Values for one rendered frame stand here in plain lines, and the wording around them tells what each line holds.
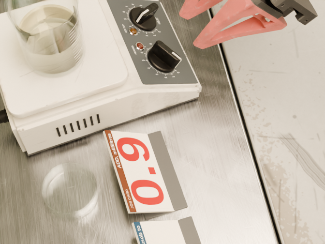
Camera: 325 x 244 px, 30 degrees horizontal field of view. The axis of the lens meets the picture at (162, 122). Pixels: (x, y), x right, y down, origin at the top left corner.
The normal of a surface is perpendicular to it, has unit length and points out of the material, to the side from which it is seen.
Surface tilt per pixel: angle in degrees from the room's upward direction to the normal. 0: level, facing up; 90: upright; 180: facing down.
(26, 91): 0
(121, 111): 90
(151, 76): 30
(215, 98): 0
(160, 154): 0
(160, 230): 40
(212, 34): 96
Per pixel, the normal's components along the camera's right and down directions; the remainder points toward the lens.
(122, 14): 0.48, -0.55
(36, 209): 0.00, -0.45
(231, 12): -0.82, 0.06
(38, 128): 0.36, 0.83
